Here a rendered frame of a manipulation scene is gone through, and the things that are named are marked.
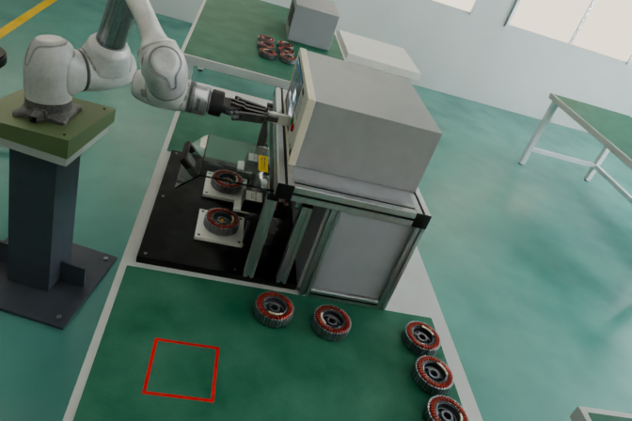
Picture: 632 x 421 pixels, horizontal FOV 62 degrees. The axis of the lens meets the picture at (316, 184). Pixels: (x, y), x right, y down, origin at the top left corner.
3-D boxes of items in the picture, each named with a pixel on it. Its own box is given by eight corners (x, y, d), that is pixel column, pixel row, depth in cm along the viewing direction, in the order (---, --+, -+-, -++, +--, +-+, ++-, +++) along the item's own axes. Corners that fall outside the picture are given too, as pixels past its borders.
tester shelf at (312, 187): (274, 197, 140) (278, 182, 137) (272, 97, 197) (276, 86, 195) (425, 229, 149) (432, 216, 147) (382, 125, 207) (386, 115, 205)
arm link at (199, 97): (184, 116, 148) (205, 122, 149) (190, 87, 144) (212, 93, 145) (188, 104, 156) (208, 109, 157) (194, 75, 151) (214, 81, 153)
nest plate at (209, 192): (201, 195, 183) (202, 193, 183) (206, 174, 196) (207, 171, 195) (244, 205, 186) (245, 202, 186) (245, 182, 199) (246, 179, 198)
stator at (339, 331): (341, 313, 158) (346, 304, 156) (352, 342, 149) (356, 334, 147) (307, 311, 154) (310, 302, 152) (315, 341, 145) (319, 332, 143)
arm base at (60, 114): (5, 119, 180) (4, 104, 178) (33, 99, 200) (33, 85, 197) (60, 130, 183) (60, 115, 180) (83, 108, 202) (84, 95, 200)
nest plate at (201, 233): (193, 239, 163) (194, 236, 162) (198, 210, 175) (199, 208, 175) (241, 248, 166) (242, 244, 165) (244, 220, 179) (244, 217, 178)
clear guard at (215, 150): (174, 188, 141) (178, 169, 138) (186, 146, 161) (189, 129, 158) (292, 212, 148) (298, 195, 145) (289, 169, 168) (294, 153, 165)
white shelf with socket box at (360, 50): (317, 143, 252) (348, 53, 229) (311, 111, 283) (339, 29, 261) (385, 160, 259) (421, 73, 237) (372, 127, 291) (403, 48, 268)
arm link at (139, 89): (184, 118, 154) (184, 106, 141) (129, 105, 151) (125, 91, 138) (193, 84, 156) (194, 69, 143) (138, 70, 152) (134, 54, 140)
